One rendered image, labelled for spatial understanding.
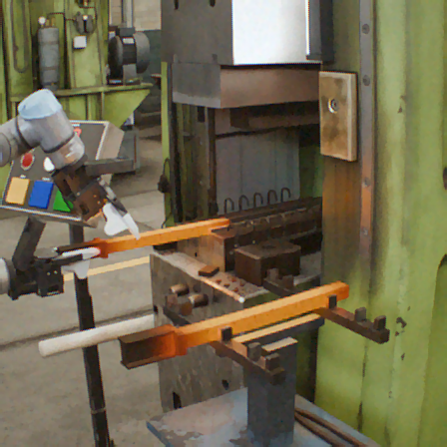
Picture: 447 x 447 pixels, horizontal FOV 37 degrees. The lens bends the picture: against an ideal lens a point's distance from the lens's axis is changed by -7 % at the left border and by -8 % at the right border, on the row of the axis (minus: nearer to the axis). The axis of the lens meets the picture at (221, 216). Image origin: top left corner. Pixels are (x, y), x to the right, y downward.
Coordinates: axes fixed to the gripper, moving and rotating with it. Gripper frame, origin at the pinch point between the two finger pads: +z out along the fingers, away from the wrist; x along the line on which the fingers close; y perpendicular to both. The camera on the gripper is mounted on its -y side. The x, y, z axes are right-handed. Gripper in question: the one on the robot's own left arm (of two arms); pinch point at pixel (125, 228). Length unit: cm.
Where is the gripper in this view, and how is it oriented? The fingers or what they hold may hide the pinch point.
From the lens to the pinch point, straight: 148.3
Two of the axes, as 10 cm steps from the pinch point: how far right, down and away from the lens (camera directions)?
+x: 5.6, 2.0, -8.0
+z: 4.2, 7.6, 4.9
